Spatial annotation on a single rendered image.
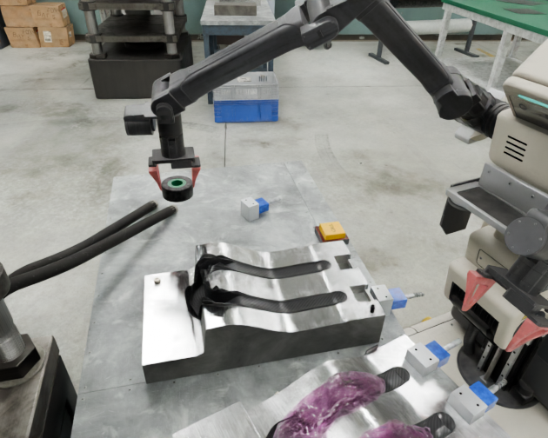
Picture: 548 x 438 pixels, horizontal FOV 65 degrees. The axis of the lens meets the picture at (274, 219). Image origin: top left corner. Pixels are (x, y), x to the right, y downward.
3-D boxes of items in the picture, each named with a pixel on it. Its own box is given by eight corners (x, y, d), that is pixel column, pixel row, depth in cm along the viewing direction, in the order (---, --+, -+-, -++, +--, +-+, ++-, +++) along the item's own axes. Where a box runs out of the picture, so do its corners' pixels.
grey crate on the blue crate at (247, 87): (275, 86, 427) (276, 71, 418) (279, 101, 393) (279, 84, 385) (213, 87, 422) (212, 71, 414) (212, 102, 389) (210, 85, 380)
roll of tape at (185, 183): (192, 185, 116) (191, 174, 114) (194, 201, 110) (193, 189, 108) (162, 188, 115) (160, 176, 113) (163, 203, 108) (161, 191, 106)
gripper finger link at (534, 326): (508, 361, 67) (547, 316, 64) (473, 328, 72) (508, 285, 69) (528, 361, 71) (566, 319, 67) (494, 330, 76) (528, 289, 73)
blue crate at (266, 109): (275, 107, 439) (275, 85, 427) (278, 122, 405) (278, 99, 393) (215, 108, 434) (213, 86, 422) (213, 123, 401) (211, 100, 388)
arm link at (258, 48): (344, 37, 80) (334, 5, 86) (332, 13, 76) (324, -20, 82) (162, 128, 95) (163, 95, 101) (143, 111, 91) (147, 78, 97)
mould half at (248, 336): (339, 266, 116) (344, 226, 108) (379, 342, 95) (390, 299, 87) (148, 293, 106) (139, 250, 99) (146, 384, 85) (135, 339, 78)
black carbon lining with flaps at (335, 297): (327, 264, 106) (330, 233, 100) (350, 311, 93) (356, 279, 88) (183, 283, 99) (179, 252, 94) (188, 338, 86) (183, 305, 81)
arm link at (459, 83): (484, 103, 101) (477, 88, 103) (465, 81, 94) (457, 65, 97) (448, 125, 106) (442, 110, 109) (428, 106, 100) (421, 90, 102)
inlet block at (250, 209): (275, 202, 142) (275, 188, 139) (284, 209, 138) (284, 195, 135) (241, 214, 135) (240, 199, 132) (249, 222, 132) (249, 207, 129)
